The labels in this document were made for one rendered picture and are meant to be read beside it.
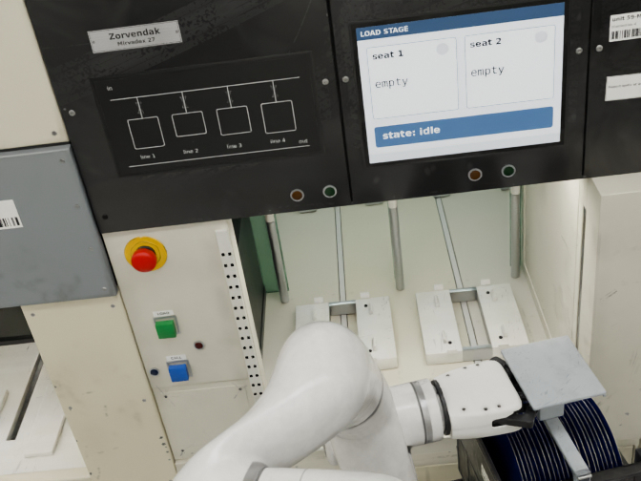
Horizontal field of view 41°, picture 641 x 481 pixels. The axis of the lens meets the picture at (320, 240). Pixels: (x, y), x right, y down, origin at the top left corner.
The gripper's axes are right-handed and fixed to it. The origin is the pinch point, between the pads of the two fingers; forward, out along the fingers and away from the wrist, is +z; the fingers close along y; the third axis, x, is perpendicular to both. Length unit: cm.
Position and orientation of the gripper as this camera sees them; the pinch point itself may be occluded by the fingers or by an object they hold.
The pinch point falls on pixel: (547, 382)
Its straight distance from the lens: 123.1
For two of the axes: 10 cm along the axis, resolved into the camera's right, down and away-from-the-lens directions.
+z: 9.7, -2.1, 0.9
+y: 1.9, 5.3, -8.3
